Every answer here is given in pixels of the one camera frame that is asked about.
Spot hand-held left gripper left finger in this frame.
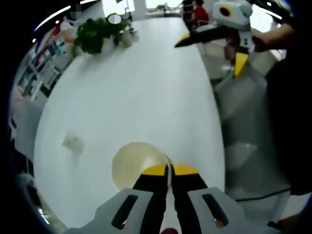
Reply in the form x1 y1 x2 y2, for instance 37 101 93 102
64 163 170 234

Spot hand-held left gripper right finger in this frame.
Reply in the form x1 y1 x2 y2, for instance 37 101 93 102
170 163 282 234

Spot white paper cup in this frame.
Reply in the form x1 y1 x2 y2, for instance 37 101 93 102
61 131 85 157
111 142 176 195

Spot person's right hand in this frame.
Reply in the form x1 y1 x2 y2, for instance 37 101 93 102
252 35 268 53

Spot light grey office chair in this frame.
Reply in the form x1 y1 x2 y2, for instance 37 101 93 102
214 70 292 215

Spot person's dark clothing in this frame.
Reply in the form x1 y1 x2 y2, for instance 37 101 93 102
265 55 312 195

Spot small beige pot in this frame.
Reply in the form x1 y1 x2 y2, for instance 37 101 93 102
121 31 138 48

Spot green potted plant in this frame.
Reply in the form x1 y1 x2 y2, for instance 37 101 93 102
73 13 131 57

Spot long curved ceiling light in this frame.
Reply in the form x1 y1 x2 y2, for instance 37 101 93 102
34 4 71 31

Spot black cable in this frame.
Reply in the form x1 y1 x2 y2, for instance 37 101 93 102
235 187 292 202

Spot white wall shelves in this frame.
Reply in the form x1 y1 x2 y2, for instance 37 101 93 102
17 36 64 98

